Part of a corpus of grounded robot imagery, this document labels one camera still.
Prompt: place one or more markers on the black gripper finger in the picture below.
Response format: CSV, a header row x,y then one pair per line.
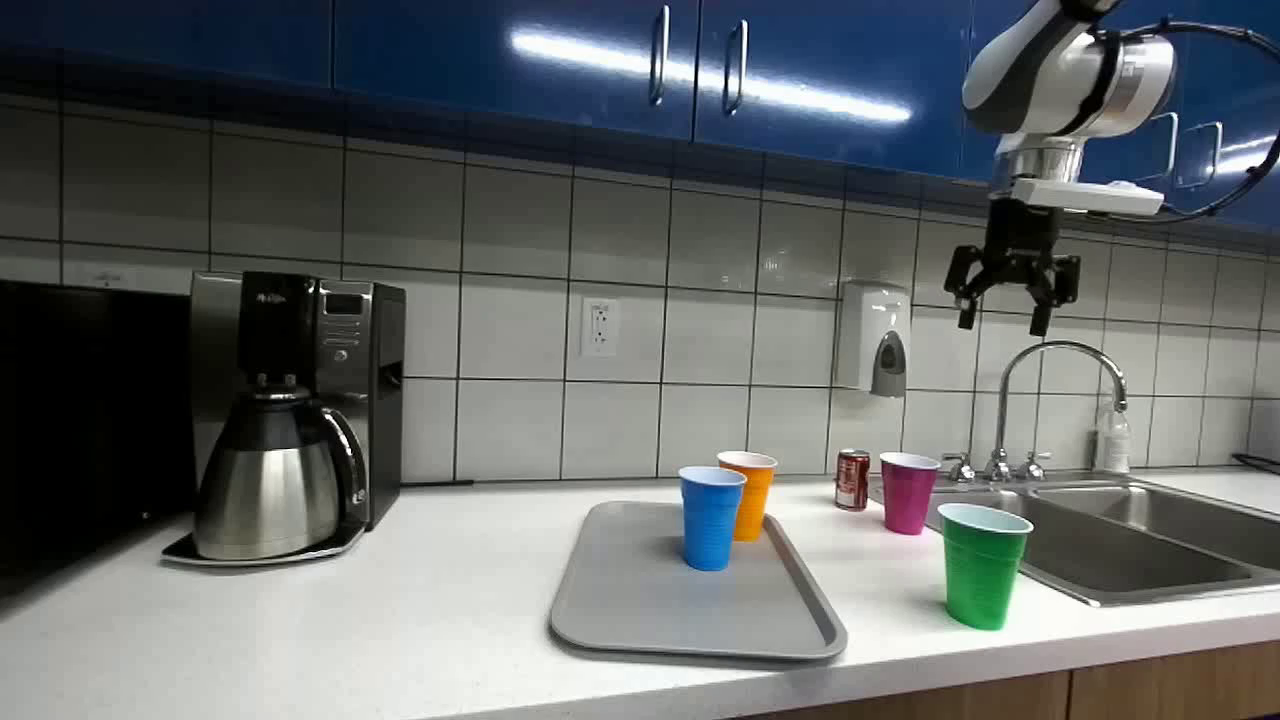
x,y
1043,315
967,305

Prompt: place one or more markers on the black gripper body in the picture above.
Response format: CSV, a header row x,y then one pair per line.
x,y
1017,248

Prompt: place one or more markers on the orange plastic cup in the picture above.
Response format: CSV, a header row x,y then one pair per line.
x,y
756,480

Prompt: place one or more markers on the blue plastic cup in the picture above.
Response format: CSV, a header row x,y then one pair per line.
x,y
709,503

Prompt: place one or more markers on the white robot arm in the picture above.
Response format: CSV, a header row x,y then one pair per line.
x,y
1051,84

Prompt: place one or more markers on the grey plastic tray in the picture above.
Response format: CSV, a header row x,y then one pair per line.
x,y
628,594

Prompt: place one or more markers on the white soap dispenser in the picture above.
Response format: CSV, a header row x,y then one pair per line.
x,y
873,338

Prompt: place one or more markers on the clear soap bottle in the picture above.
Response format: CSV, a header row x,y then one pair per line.
x,y
1111,440

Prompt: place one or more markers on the chrome faucet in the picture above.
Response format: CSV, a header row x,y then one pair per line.
x,y
1043,414

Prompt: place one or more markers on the magenta plastic cup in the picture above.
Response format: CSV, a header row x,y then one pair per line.
x,y
907,480

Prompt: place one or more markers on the red soda can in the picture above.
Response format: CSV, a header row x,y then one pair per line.
x,y
855,476

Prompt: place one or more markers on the blue upper cabinets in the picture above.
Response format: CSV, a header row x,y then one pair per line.
x,y
817,83

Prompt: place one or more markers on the stainless steel sink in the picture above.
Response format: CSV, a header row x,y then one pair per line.
x,y
1124,540

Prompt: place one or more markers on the green plastic cup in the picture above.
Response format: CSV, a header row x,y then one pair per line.
x,y
981,557

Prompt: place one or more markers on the wooden lower cabinet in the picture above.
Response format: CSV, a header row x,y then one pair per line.
x,y
1196,686

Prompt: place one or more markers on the black steel coffee maker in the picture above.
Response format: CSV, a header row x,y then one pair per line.
x,y
338,342

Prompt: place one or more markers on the steel coffee carafe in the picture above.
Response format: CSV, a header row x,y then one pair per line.
x,y
285,474

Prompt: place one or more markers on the black microwave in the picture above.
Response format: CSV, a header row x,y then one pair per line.
x,y
92,422

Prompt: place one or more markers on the white wall outlet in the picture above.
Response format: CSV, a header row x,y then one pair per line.
x,y
599,326

